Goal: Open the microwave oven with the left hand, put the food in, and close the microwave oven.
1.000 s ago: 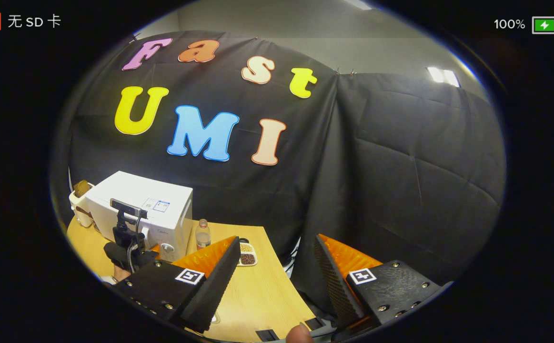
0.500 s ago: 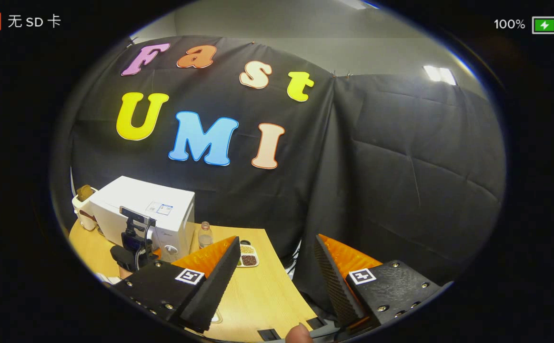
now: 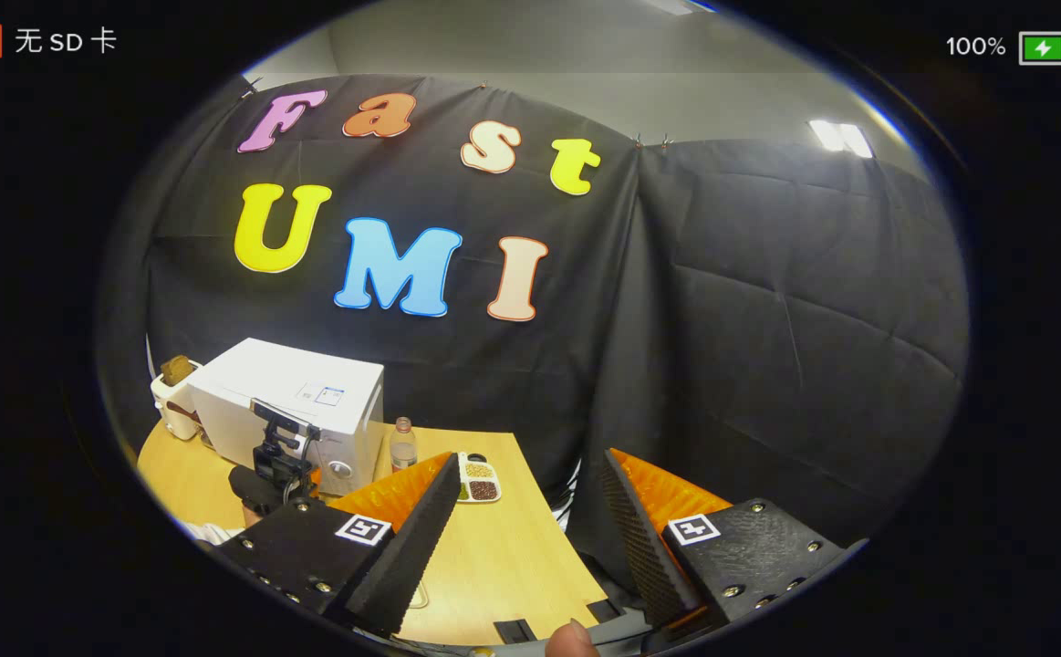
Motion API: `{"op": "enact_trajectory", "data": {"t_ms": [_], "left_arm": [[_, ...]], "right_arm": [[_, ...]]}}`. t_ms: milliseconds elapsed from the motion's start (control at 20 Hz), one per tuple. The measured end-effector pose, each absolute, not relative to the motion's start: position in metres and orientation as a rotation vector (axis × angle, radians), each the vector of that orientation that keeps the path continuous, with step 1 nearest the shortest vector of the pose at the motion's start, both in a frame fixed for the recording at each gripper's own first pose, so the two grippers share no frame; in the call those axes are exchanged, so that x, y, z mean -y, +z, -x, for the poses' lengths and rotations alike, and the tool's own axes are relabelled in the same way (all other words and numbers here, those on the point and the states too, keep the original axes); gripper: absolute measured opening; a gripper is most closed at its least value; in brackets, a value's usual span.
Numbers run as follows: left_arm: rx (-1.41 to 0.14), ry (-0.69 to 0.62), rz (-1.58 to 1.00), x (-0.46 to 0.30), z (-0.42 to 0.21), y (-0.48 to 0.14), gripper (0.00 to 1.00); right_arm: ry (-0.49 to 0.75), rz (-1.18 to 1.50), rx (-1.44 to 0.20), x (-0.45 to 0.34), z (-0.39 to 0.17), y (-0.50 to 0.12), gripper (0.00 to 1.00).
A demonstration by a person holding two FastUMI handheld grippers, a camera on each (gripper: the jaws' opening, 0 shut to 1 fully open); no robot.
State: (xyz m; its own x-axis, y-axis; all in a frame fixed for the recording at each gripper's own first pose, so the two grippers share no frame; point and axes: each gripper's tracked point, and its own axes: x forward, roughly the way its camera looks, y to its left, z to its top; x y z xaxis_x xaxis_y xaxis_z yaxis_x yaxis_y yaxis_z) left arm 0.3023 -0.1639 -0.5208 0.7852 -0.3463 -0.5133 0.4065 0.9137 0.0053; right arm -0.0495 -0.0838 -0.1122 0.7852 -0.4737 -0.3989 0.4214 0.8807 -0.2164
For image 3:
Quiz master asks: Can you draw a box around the white toaster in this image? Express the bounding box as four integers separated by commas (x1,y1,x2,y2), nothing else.
151,360,209,442

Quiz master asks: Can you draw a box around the ceiling light panel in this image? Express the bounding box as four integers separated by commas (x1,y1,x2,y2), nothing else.
808,119,875,159

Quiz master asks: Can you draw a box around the clear plastic bottle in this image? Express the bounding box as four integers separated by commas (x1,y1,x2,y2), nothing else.
390,417,419,473

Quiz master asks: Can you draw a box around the white microwave oven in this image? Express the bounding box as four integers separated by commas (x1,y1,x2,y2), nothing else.
186,338,387,498

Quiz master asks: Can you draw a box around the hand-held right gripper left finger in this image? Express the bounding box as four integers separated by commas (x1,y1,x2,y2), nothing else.
211,452,463,640

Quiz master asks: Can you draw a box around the white divided grain tray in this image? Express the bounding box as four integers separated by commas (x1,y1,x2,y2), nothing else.
457,452,503,505

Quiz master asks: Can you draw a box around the black backdrop cloth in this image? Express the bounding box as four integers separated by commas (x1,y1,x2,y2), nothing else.
97,73,971,585

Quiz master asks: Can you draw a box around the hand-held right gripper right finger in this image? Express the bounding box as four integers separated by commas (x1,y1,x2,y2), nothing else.
598,447,869,644

